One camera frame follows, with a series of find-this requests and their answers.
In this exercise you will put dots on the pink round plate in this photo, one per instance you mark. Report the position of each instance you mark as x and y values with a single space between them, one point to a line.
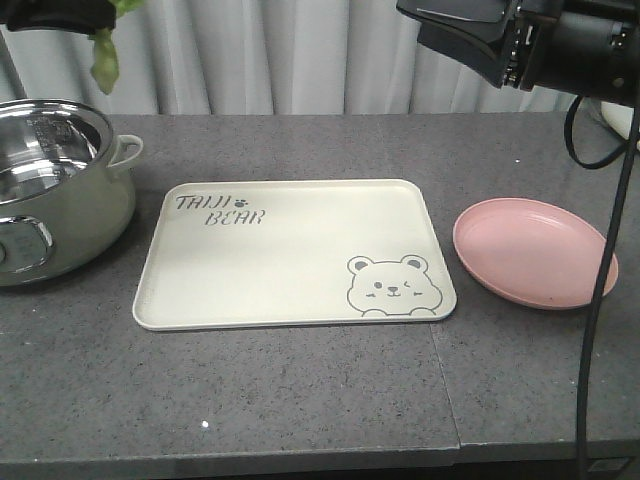
530 252

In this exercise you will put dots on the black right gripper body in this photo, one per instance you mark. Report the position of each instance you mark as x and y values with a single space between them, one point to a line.
527 33

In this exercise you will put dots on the cream bear serving tray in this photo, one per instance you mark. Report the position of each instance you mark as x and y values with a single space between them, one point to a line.
276 253

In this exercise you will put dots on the grey stone countertop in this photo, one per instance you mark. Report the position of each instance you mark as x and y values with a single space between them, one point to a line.
86 393

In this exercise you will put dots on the pale green electric pot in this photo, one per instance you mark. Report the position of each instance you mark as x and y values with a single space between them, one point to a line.
67 192

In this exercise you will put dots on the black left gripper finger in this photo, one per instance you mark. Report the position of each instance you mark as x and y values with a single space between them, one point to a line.
76 16

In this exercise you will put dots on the white pleated curtain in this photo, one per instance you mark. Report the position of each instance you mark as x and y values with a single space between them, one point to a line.
260 57

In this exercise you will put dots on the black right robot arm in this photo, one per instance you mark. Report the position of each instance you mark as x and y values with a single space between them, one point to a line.
587 48

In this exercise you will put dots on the green lettuce leaf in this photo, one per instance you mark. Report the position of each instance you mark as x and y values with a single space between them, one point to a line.
105 68

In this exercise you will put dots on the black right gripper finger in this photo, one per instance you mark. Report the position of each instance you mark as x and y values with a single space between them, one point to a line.
478 45
475 11

